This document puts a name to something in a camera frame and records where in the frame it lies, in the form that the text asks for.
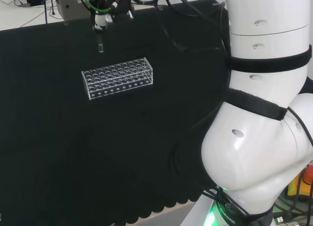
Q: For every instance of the yellow stop button box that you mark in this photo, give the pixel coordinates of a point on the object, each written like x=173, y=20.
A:
x=304, y=187

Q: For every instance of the silver usb plug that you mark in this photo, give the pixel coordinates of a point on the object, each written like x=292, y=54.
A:
x=280, y=219

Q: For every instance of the clear glass test tube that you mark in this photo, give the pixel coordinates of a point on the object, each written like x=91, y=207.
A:
x=99, y=43

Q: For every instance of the grey metal control cabinet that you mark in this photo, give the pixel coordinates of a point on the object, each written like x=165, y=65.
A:
x=71, y=8

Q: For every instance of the clear acrylic test tube rack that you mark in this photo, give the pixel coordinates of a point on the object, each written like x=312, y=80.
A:
x=122, y=79

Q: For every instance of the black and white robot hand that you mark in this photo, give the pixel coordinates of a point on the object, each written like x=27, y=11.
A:
x=121, y=10

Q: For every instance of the black bench cloth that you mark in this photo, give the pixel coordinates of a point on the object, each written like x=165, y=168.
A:
x=61, y=138

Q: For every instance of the dark tripod pole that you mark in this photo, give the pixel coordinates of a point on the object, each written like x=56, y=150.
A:
x=45, y=13

